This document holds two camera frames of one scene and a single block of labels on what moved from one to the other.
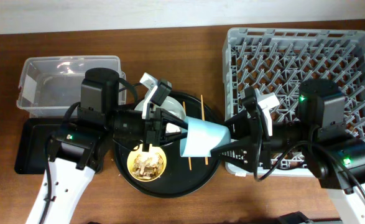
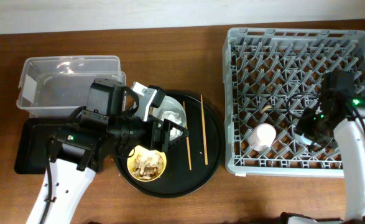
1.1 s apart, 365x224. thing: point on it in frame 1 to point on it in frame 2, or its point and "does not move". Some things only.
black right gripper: x=252 y=131 to x=301 y=127
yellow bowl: x=147 y=166 does not move
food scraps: x=148 y=168 does not move
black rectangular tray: x=30 y=157 does not move
